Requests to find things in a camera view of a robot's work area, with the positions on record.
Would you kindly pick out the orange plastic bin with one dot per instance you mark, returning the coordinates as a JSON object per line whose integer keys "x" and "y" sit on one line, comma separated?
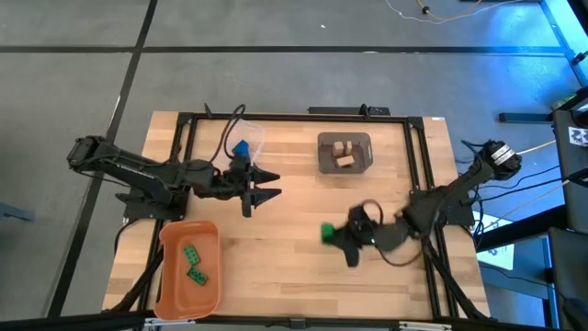
{"x": 179, "y": 294}

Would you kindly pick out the white paper sheet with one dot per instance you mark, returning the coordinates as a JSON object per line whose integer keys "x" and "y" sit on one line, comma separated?
{"x": 500, "y": 250}

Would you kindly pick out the black and white marker tag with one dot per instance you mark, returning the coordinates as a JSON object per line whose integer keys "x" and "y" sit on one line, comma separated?
{"x": 579, "y": 137}

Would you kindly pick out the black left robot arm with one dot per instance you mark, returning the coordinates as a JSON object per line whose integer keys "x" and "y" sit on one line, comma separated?
{"x": 133, "y": 167}

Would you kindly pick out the black aluminium table frame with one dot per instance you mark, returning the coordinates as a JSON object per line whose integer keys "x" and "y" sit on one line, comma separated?
{"x": 285, "y": 118}

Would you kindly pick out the green toy building block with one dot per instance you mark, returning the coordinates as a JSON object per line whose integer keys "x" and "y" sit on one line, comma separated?
{"x": 197, "y": 276}
{"x": 327, "y": 232}
{"x": 191, "y": 255}

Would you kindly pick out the plain wooden block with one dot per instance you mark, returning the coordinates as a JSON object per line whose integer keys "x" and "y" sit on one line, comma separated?
{"x": 349, "y": 147}
{"x": 345, "y": 161}
{"x": 338, "y": 148}

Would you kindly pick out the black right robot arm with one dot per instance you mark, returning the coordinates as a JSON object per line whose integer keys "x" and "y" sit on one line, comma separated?
{"x": 450, "y": 190}

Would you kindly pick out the black camera mount beam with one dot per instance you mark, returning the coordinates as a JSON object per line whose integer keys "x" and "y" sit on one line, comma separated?
{"x": 92, "y": 322}

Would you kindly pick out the clear plastic container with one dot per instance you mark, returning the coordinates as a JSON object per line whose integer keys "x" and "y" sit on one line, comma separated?
{"x": 257, "y": 133}

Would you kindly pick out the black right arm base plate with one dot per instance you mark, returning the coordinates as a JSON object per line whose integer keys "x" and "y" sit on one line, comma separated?
{"x": 461, "y": 217}

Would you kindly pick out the grey plastic bin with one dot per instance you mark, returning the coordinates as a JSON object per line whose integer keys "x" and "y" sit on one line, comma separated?
{"x": 326, "y": 165}

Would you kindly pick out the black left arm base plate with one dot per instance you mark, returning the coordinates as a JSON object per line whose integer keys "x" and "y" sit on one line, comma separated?
{"x": 138, "y": 212}

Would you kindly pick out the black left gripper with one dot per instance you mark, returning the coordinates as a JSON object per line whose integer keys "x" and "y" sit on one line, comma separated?
{"x": 229, "y": 181}

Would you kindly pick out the black flat bar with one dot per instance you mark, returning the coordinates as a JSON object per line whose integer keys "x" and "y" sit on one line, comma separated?
{"x": 340, "y": 110}

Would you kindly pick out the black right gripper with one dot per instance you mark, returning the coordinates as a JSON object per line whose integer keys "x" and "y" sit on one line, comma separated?
{"x": 360, "y": 230}

